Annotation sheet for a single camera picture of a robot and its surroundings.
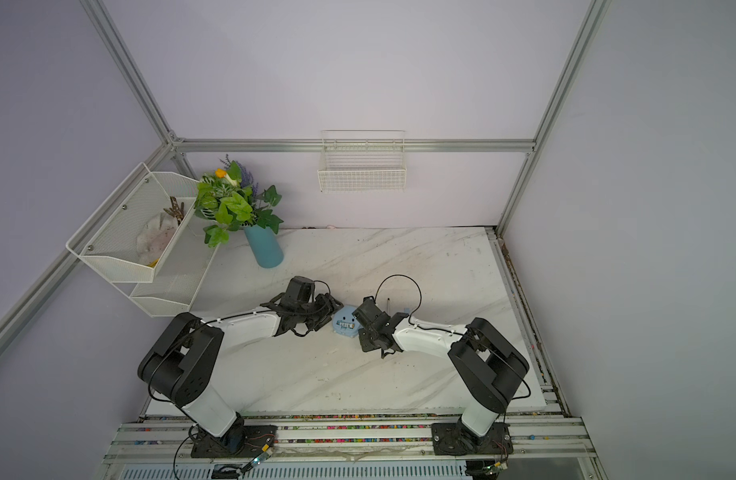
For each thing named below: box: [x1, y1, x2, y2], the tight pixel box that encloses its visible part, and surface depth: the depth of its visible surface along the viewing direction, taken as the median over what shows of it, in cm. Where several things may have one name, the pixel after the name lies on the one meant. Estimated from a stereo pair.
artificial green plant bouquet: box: [194, 154, 284, 248], surface depth 85 cm
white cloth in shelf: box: [136, 212, 179, 267], surface depth 79 cm
